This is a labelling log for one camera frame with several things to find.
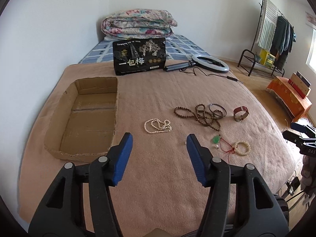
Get green jade pendant red cord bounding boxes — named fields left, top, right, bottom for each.
left=212, top=134, right=236, bottom=162

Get cream bead bracelet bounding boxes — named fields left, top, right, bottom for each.
left=232, top=140, right=251, bottom=156

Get brown wooden bead mala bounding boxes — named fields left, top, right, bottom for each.
left=174, top=104, right=224, bottom=132

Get white pearl necklace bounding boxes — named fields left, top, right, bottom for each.
left=143, top=118, right=173, bottom=134

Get red strap wristwatch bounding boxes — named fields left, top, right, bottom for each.
left=233, top=106, right=249, bottom=122

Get orange cloth covered box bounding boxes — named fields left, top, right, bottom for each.
left=266, top=76, right=312, bottom=122

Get shallow cardboard box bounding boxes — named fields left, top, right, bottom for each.
left=44, top=76, right=118, bottom=163

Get dark thin bangle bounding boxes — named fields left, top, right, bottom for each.
left=208, top=103, right=227, bottom=118

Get pink blanket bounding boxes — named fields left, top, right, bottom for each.
left=18, top=59, right=297, bottom=237

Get yellow crate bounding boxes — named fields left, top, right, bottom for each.
left=259, top=49, right=275, bottom=68

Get black snack bag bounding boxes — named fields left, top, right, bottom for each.
left=113, top=38, right=166, bottom=75

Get dark hanging clothes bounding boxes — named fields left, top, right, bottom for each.
left=270, top=15, right=295, bottom=71

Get blue checked bed sheet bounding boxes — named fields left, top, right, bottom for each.
left=79, top=34, right=209, bottom=64

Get black clothes rack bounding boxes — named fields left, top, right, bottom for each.
left=237, top=0, right=296, bottom=76

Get folded floral quilt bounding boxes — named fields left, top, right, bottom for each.
left=101, top=9, right=178, bottom=39

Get striped hanging towel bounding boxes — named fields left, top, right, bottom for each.
left=255, top=0, right=278, bottom=51

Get floor cables and chargers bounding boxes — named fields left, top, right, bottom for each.
left=278, top=169, right=312, bottom=213

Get black ring light cable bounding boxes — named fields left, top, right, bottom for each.
left=180, top=67, right=244, bottom=83

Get black ring light tripod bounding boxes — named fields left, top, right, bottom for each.
left=163, top=61, right=195, bottom=72

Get white ring light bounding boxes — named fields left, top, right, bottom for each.
left=192, top=55, right=230, bottom=73

